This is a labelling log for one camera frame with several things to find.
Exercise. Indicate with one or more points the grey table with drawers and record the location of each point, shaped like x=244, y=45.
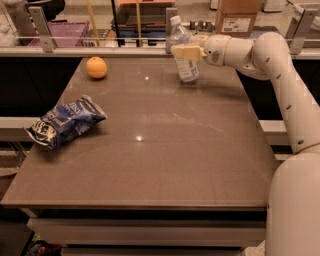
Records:
x=172, y=170

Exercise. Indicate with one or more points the blue chip bag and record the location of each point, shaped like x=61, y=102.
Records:
x=66, y=122

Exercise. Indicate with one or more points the right metal railing bracket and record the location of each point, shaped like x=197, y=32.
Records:
x=304, y=29

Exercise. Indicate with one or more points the blue labelled plastic bottle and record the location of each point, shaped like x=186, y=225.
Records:
x=178, y=40

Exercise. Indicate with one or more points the orange fruit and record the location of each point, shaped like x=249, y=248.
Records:
x=96, y=67

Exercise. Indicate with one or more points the orange topped cart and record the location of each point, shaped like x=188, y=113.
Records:
x=142, y=20

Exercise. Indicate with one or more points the yellow pole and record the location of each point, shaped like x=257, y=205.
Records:
x=92, y=20

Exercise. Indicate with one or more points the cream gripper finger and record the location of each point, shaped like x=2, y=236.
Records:
x=192, y=53
x=198, y=40

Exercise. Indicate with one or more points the metal railing bracket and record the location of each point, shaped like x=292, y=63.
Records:
x=304, y=29
x=170, y=12
x=40, y=22

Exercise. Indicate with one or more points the left metal railing bracket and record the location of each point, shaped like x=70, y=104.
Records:
x=40, y=22

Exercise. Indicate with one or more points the purple plastic crate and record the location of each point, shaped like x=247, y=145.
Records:
x=68, y=34

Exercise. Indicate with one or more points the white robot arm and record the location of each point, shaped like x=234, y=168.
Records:
x=293, y=212

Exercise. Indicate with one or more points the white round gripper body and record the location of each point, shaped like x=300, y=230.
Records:
x=214, y=50

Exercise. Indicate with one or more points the middle metal railing bracket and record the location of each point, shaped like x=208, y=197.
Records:
x=170, y=12

